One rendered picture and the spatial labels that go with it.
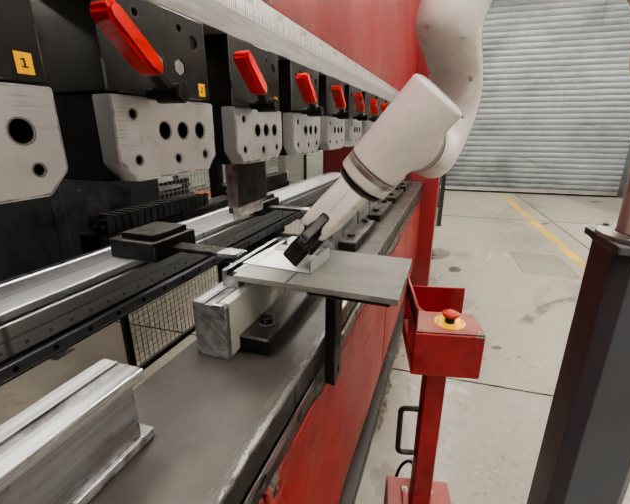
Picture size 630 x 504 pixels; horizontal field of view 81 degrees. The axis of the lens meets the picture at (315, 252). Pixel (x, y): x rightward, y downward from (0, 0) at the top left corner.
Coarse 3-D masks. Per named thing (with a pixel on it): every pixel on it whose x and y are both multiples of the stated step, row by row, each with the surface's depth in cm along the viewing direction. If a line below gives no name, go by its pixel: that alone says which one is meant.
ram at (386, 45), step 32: (160, 0) 36; (192, 0) 41; (288, 0) 62; (320, 0) 75; (352, 0) 95; (384, 0) 130; (416, 0) 205; (224, 32) 47; (256, 32) 54; (320, 32) 77; (352, 32) 98; (384, 32) 136; (320, 64) 79; (384, 64) 142; (416, 64) 237; (384, 96) 149
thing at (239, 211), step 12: (228, 168) 58; (240, 168) 59; (252, 168) 63; (264, 168) 67; (228, 180) 59; (240, 180) 60; (252, 180) 63; (264, 180) 67; (228, 192) 60; (240, 192) 60; (252, 192) 64; (264, 192) 68; (228, 204) 60; (240, 204) 60; (252, 204) 66; (240, 216) 62
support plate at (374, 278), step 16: (336, 256) 68; (352, 256) 68; (368, 256) 68; (384, 256) 68; (240, 272) 60; (256, 272) 60; (272, 272) 60; (288, 272) 60; (320, 272) 60; (336, 272) 60; (352, 272) 60; (368, 272) 60; (384, 272) 60; (400, 272) 60; (288, 288) 56; (304, 288) 55; (320, 288) 55; (336, 288) 54; (352, 288) 54; (368, 288) 54; (384, 288) 54; (400, 288) 54
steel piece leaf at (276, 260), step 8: (328, 248) 66; (272, 256) 67; (280, 256) 67; (312, 256) 67; (320, 256) 63; (328, 256) 66; (256, 264) 63; (264, 264) 63; (272, 264) 63; (280, 264) 63; (288, 264) 63; (304, 264) 63; (312, 264) 60; (320, 264) 63; (304, 272) 60; (312, 272) 60
